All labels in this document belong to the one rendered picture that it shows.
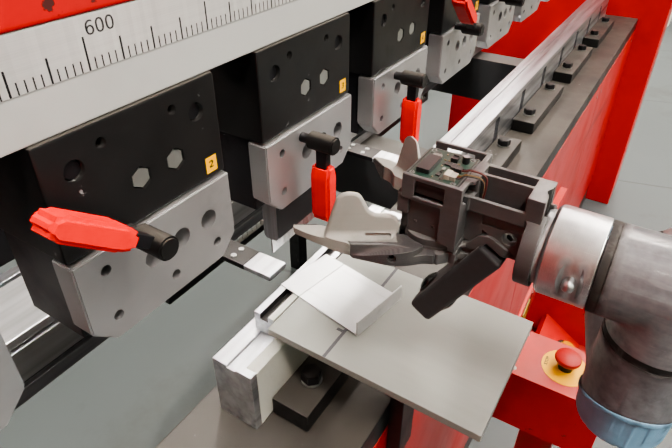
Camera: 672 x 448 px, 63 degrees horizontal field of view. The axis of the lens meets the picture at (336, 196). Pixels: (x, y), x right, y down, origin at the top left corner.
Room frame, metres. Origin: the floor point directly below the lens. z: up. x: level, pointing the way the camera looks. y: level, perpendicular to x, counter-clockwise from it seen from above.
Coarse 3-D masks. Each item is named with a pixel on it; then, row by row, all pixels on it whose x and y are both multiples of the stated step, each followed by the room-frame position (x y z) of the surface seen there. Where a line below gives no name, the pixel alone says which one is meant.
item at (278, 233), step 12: (264, 204) 0.51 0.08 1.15; (300, 204) 0.54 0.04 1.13; (264, 216) 0.51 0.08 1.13; (276, 216) 0.50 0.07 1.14; (288, 216) 0.52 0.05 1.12; (300, 216) 0.54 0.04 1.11; (312, 216) 0.58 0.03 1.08; (264, 228) 0.51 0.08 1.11; (276, 228) 0.50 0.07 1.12; (288, 228) 0.52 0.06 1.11; (276, 240) 0.50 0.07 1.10
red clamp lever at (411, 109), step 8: (400, 72) 0.65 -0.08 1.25; (408, 72) 0.64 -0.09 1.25; (416, 72) 0.64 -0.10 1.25; (400, 80) 0.64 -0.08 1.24; (408, 80) 0.64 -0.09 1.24; (416, 80) 0.63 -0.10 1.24; (424, 80) 0.63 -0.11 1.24; (408, 88) 0.64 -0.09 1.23; (416, 88) 0.64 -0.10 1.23; (408, 96) 0.64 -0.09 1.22; (416, 96) 0.64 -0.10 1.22; (408, 104) 0.64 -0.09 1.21; (416, 104) 0.63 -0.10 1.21; (408, 112) 0.64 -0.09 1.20; (416, 112) 0.63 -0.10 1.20; (408, 120) 0.64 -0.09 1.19; (416, 120) 0.63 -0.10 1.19; (400, 128) 0.64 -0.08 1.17; (408, 128) 0.63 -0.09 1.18; (416, 128) 0.63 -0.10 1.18; (400, 136) 0.64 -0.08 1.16; (416, 136) 0.64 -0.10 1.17
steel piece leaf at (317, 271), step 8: (328, 256) 0.60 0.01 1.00; (312, 264) 0.58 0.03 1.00; (320, 264) 0.58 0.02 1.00; (328, 264) 0.58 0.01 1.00; (336, 264) 0.58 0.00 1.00; (304, 272) 0.56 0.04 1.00; (312, 272) 0.56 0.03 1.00; (320, 272) 0.56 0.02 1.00; (328, 272) 0.56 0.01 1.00; (288, 280) 0.55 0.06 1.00; (296, 280) 0.55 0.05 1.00; (304, 280) 0.55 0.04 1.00; (312, 280) 0.55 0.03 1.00; (320, 280) 0.55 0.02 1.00; (288, 288) 0.53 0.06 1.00; (296, 288) 0.53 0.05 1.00; (304, 288) 0.53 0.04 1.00
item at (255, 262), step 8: (232, 240) 0.63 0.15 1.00; (232, 248) 0.61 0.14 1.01; (240, 248) 0.61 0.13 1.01; (248, 248) 0.61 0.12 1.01; (224, 256) 0.59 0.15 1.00; (232, 256) 0.59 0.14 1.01; (240, 256) 0.59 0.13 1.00; (248, 256) 0.59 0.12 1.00; (256, 256) 0.59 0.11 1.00; (264, 256) 0.59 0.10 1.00; (232, 264) 0.59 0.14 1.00; (240, 264) 0.58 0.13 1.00; (248, 264) 0.58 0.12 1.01; (256, 264) 0.58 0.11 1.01; (264, 264) 0.58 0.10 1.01; (272, 264) 0.58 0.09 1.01; (280, 264) 0.58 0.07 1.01; (256, 272) 0.56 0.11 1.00; (264, 272) 0.56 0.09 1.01; (272, 272) 0.56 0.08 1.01
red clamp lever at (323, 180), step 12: (312, 132) 0.48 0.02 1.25; (312, 144) 0.47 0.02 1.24; (324, 144) 0.46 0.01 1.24; (336, 144) 0.47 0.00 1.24; (324, 156) 0.47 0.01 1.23; (312, 168) 0.48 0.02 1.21; (324, 168) 0.47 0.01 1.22; (312, 180) 0.47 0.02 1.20; (324, 180) 0.46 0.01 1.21; (312, 192) 0.47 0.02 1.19; (324, 192) 0.46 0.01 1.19; (312, 204) 0.48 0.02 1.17; (324, 204) 0.46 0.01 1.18; (324, 216) 0.46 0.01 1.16
